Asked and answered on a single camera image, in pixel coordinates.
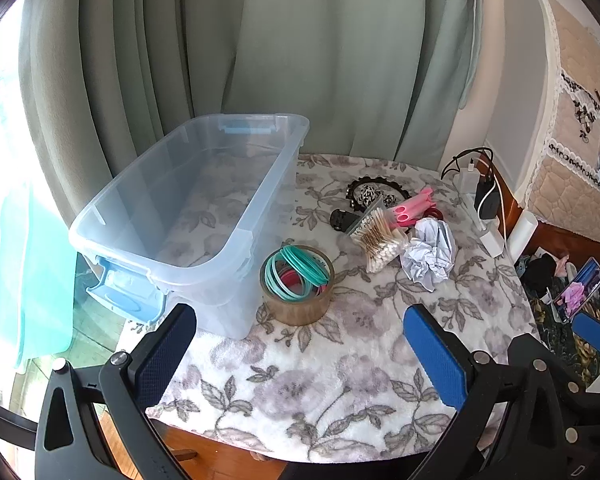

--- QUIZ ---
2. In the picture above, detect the white cable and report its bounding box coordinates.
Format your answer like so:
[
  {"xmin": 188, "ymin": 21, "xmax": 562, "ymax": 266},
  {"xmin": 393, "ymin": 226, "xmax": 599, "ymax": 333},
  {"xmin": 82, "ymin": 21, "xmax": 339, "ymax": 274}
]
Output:
[{"xmin": 494, "ymin": 175, "xmax": 509, "ymax": 241}]

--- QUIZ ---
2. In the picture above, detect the smartphone with lit screen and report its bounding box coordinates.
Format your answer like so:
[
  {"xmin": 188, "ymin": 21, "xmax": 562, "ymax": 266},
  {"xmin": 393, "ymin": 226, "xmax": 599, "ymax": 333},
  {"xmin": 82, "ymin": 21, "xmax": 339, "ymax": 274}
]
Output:
[{"xmin": 552, "ymin": 257, "xmax": 600, "ymax": 323}]

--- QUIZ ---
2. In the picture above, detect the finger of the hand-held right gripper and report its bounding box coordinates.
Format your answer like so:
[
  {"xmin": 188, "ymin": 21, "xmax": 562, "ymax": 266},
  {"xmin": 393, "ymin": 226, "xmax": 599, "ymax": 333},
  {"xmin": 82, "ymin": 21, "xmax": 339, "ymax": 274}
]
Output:
[
  {"xmin": 573, "ymin": 311, "xmax": 600, "ymax": 361},
  {"xmin": 508, "ymin": 332, "xmax": 600, "ymax": 480}
]

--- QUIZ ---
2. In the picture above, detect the lace trimmed cloth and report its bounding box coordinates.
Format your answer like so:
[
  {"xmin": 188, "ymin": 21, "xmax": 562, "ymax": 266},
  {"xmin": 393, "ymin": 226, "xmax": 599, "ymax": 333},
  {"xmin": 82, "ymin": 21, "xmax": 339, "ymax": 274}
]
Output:
[{"xmin": 545, "ymin": 70, "xmax": 600, "ymax": 192}]

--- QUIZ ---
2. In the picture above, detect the brown packing tape roll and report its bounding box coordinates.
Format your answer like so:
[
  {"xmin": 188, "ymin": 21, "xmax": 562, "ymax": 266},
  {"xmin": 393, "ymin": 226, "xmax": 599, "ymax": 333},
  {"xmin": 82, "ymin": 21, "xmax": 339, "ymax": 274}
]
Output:
[{"xmin": 259, "ymin": 246, "xmax": 336, "ymax": 326}]

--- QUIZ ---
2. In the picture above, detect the pink hair roller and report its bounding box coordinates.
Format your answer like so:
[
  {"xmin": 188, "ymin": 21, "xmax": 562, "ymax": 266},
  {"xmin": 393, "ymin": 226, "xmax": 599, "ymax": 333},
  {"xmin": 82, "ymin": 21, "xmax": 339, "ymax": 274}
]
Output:
[
  {"xmin": 394, "ymin": 202, "xmax": 437, "ymax": 225},
  {"xmin": 394, "ymin": 187, "xmax": 434, "ymax": 214}
]

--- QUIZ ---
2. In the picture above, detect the black cable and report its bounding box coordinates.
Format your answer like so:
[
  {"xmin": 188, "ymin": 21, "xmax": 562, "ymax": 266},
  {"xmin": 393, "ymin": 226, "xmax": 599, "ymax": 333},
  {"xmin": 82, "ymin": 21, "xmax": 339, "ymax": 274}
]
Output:
[{"xmin": 440, "ymin": 146, "xmax": 496, "ymax": 182}]

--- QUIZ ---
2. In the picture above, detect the beige quilted mattress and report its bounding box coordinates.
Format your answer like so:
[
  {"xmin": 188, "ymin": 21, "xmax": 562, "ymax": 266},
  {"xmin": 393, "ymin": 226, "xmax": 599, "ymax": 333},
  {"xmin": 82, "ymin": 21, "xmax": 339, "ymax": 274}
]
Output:
[{"xmin": 502, "ymin": 0, "xmax": 600, "ymax": 233}]

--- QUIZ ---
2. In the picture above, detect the black toothed headband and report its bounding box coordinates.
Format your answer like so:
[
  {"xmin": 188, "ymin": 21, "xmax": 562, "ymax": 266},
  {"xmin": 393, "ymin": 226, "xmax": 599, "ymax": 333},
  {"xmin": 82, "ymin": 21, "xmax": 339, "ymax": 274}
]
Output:
[{"xmin": 343, "ymin": 176, "xmax": 411, "ymax": 211}]

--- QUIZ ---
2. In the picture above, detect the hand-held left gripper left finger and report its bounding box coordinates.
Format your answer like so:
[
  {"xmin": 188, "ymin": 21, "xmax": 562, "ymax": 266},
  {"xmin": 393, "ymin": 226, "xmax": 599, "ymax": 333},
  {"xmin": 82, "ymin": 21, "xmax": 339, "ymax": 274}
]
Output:
[{"xmin": 34, "ymin": 303, "xmax": 197, "ymax": 480}]

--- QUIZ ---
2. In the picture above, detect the black toy car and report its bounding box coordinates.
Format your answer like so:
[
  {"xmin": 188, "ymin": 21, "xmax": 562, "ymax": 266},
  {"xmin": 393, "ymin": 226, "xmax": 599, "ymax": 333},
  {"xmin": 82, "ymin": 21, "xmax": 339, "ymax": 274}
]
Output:
[{"xmin": 330, "ymin": 208, "xmax": 361, "ymax": 232}]

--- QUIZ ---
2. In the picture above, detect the wooden bed frame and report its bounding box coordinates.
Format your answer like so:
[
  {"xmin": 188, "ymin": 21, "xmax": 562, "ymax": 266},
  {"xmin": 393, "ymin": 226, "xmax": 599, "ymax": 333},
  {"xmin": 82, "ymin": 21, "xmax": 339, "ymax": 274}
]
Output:
[{"xmin": 485, "ymin": 155, "xmax": 600, "ymax": 271}]

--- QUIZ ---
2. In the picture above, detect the grey green curtain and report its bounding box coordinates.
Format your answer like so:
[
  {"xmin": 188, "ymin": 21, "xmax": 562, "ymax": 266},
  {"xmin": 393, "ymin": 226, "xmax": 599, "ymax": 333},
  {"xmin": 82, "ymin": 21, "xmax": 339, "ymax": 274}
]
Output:
[{"xmin": 17, "ymin": 0, "xmax": 486, "ymax": 211}]

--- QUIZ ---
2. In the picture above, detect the white paper roll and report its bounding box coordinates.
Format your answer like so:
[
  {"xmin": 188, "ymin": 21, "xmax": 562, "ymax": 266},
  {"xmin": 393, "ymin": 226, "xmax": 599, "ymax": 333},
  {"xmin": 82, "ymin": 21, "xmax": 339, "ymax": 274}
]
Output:
[{"xmin": 509, "ymin": 210, "xmax": 538, "ymax": 261}]

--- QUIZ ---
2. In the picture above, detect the clear plastic storage container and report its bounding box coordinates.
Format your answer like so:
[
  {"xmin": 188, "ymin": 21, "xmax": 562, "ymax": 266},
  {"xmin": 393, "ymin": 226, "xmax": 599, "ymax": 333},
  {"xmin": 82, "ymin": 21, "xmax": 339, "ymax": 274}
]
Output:
[{"xmin": 69, "ymin": 112, "xmax": 311, "ymax": 339}]

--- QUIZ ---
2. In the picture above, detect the white charger plug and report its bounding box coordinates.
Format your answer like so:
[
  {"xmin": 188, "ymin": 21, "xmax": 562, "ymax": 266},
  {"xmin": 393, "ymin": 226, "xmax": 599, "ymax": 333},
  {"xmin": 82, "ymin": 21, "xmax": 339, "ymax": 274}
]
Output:
[{"xmin": 454, "ymin": 170, "xmax": 479, "ymax": 196}]

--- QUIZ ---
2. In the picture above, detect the white power strip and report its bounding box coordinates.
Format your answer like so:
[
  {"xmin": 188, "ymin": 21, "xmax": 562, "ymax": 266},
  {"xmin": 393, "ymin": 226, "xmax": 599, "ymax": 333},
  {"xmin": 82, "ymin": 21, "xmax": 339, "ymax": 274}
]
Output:
[{"xmin": 450, "ymin": 180, "xmax": 506, "ymax": 259}]

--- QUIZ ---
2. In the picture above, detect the black charger brick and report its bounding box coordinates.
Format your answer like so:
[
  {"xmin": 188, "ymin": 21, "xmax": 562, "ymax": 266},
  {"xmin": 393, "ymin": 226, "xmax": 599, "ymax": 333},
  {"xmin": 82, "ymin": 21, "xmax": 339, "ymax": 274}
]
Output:
[{"xmin": 475, "ymin": 162, "xmax": 501, "ymax": 220}]

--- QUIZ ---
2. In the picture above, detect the bundle of teal hair bands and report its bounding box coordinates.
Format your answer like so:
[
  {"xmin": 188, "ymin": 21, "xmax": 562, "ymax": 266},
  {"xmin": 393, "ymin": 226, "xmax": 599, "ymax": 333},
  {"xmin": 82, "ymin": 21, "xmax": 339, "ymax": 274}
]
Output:
[{"xmin": 264, "ymin": 246, "xmax": 331, "ymax": 302}]

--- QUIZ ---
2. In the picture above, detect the dark cloth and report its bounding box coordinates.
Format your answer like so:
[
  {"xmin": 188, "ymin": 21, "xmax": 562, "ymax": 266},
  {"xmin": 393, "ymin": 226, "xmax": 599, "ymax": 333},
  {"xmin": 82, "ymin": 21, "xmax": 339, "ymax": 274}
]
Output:
[{"xmin": 520, "ymin": 252, "xmax": 561, "ymax": 301}]

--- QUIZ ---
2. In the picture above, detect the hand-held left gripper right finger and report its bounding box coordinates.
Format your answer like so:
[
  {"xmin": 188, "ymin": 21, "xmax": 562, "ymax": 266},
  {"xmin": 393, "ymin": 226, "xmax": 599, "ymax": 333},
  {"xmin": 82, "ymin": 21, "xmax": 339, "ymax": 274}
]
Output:
[{"xmin": 404, "ymin": 303, "xmax": 567, "ymax": 480}]

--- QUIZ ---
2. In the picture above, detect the teal plastic storage box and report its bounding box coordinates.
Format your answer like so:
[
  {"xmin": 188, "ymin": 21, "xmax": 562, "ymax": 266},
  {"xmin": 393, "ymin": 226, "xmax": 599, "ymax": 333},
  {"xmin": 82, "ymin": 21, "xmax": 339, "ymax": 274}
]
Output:
[{"xmin": 0, "ymin": 180, "xmax": 78, "ymax": 371}]

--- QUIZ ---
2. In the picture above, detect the floral fleece blanket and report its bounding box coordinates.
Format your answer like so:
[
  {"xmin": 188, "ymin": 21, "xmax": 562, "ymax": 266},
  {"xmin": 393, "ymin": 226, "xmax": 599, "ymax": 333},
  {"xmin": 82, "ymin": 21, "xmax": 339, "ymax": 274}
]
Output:
[{"xmin": 115, "ymin": 152, "xmax": 541, "ymax": 463}]

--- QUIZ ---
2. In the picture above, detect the bag of cotton swabs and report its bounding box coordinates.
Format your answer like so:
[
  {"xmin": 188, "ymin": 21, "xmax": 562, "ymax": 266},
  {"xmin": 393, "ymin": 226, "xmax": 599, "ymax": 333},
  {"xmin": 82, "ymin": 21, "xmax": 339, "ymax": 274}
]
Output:
[{"xmin": 345, "ymin": 197, "xmax": 416, "ymax": 275}]

